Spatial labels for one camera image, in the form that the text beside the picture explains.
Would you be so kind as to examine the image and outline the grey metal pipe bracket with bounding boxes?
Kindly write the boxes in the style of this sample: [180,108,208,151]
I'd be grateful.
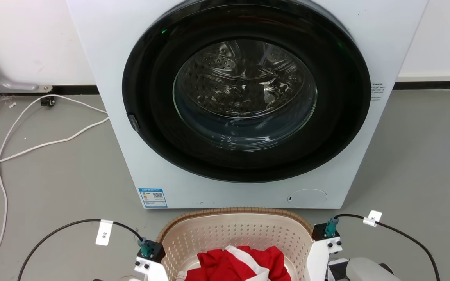
[0,37,53,94]

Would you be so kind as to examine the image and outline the tall white cable label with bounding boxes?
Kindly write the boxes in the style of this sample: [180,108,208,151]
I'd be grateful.
[95,219,114,246]

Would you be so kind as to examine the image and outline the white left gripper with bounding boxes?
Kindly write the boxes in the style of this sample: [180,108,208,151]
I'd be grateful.
[134,256,169,281]

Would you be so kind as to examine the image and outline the round black washer door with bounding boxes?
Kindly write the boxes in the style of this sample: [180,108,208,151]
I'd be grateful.
[122,0,371,183]

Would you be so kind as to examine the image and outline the blue energy label sticker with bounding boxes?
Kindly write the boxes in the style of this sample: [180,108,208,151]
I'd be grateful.
[138,188,168,208]

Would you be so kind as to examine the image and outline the round white filter cover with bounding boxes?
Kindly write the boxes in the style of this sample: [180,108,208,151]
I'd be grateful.
[287,189,328,208]

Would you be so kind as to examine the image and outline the white front-load washing machine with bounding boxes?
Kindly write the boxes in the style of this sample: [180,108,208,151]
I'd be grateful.
[66,0,430,209]

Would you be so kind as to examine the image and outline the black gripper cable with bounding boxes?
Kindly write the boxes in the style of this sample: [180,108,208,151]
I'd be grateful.
[334,213,441,281]
[17,219,145,281]

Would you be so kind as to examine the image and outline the small printed text sticker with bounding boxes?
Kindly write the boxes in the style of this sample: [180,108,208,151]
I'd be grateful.
[370,82,385,102]

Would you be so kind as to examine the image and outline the beige perforated laundry basket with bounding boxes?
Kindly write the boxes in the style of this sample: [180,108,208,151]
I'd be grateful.
[156,207,314,281]

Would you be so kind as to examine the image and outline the long white floor cable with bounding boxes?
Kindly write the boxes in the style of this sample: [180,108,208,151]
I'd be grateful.
[0,116,110,171]
[0,94,109,281]

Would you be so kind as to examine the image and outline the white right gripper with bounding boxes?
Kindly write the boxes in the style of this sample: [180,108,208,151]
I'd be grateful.
[306,237,343,281]

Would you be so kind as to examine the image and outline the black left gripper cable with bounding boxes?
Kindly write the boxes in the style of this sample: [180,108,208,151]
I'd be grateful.
[17,219,145,281]

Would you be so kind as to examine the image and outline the red and white garment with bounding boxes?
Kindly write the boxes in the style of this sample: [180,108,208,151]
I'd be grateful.
[176,245,292,281]

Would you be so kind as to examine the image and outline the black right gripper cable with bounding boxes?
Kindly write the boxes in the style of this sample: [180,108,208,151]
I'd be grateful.
[334,213,441,281]

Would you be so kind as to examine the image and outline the small white cable label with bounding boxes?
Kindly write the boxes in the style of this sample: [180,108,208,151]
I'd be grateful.
[363,210,382,227]

